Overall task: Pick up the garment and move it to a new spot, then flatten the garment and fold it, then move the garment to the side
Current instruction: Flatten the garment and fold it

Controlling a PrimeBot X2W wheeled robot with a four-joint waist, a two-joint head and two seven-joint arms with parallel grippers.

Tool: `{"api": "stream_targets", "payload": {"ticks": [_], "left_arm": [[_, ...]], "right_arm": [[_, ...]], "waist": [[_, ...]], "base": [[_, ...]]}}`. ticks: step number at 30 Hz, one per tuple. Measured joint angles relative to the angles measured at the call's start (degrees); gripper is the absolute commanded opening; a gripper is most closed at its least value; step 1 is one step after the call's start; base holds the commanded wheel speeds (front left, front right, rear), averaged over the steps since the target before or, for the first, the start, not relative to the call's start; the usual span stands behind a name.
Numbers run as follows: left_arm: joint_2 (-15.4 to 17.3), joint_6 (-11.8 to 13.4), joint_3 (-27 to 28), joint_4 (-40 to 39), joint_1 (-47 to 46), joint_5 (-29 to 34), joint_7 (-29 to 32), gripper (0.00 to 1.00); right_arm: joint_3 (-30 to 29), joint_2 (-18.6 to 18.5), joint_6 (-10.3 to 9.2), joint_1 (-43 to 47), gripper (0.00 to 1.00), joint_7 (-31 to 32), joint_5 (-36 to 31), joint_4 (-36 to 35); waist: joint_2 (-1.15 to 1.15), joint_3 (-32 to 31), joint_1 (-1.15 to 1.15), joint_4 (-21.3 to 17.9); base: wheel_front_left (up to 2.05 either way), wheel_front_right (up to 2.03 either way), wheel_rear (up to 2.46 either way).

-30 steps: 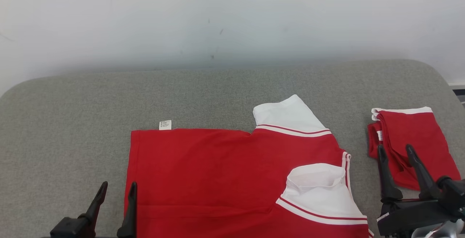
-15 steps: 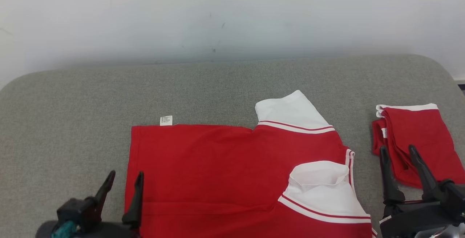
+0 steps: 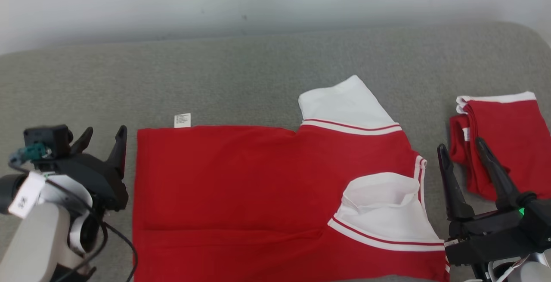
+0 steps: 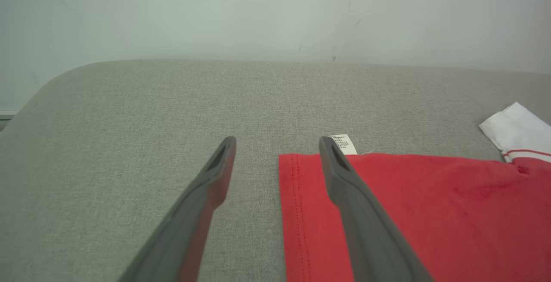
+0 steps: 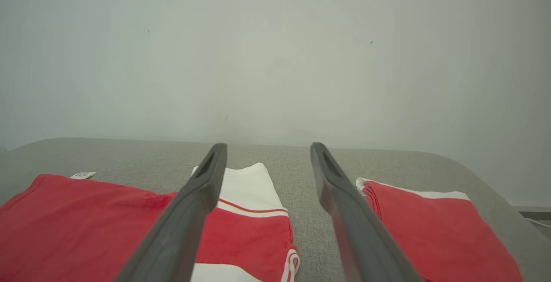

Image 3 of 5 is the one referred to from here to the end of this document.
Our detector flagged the teal cable connector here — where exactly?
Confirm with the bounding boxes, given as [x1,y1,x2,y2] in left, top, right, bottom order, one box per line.
[9,143,53,165]

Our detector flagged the red shorts white waistband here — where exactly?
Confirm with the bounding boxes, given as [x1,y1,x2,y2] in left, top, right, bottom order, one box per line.
[449,91,551,202]

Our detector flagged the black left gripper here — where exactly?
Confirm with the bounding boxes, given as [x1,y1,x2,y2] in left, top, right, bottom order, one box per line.
[53,125,129,213]

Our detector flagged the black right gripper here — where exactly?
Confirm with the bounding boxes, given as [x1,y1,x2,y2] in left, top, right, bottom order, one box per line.
[436,137,539,268]

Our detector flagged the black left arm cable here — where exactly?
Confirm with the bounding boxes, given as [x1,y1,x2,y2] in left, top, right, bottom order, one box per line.
[9,161,139,282]

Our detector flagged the red jersey white sleeves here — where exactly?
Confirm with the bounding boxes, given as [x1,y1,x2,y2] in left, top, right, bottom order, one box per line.
[132,74,451,282]

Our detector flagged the white paper label tag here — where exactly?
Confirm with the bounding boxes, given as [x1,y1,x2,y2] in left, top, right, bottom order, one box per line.
[7,170,47,219]

